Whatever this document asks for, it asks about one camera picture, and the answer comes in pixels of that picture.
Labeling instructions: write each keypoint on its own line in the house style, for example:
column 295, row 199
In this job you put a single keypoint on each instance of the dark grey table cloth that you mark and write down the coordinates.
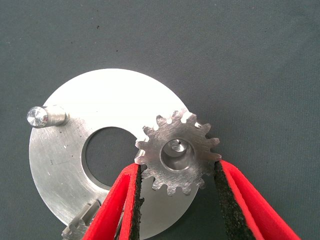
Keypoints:
column 225, row 62

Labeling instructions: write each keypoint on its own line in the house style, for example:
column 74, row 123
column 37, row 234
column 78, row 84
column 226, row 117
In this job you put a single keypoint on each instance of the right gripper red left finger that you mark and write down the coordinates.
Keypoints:
column 110, row 212

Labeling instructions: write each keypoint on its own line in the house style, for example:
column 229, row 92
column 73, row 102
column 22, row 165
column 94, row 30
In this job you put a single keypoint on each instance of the small steel planetary gear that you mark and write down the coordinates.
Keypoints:
column 80, row 222
column 202, row 150

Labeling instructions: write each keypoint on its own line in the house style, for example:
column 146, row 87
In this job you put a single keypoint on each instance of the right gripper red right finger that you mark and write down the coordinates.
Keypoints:
column 250, row 212

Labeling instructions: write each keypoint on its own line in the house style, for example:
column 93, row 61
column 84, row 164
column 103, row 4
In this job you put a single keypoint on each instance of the round metal carrier plate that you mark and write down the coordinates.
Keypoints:
column 62, row 162

